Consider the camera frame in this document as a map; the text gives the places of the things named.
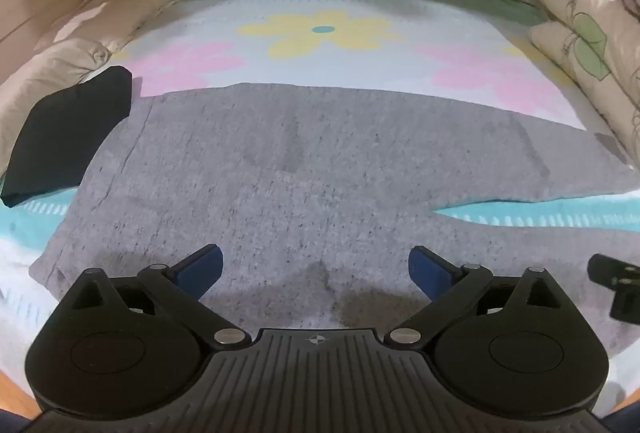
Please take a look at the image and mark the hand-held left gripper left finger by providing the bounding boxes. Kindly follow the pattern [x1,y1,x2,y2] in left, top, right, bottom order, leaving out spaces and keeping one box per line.
[70,243,252,347]

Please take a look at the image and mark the flower print blanket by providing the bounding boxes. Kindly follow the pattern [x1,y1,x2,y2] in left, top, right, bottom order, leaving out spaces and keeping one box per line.
[0,0,640,366]

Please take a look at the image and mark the grey pants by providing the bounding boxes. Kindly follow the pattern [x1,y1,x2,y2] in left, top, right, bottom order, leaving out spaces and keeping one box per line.
[29,82,639,330]

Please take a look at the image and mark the black folded cloth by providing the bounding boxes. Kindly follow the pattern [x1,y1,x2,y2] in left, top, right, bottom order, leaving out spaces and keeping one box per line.
[0,65,133,208]

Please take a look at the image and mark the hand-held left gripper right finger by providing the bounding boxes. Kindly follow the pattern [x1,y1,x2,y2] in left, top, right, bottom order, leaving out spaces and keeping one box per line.
[384,245,572,347]

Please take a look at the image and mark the white plain pillow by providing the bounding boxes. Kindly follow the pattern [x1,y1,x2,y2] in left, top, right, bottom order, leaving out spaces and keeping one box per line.
[0,0,222,176]

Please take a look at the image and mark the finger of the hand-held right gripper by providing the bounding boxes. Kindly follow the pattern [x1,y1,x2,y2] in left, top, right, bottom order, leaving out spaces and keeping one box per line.
[587,253,640,321]

